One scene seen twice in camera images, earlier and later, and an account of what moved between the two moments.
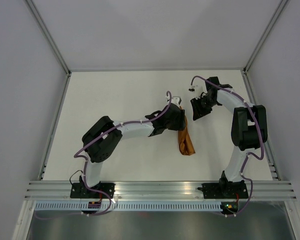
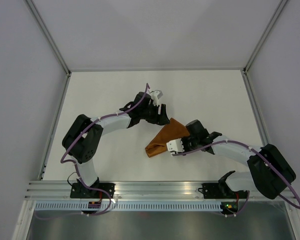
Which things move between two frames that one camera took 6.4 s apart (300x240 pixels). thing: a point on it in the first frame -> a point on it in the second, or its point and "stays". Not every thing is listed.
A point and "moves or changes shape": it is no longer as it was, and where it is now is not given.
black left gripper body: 178,124 -> 151,114
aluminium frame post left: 48,36 stays
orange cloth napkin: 185,146 moves or changes shape
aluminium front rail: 160,190 stays
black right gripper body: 202,105 -> 189,143
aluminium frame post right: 276,15 stays
